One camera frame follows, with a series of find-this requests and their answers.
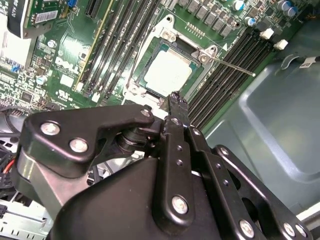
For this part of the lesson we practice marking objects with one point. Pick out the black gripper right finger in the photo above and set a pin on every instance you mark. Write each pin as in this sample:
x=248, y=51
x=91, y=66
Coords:
x=225, y=180

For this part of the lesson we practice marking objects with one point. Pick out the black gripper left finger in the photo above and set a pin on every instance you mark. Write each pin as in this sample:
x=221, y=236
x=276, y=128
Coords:
x=75, y=125

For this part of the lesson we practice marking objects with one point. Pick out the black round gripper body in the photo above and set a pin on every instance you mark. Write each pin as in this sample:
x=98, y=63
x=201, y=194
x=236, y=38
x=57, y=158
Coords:
x=112, y=200

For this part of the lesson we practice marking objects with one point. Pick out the silver square CPU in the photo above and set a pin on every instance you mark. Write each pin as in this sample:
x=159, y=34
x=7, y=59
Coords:
x=167, y=71

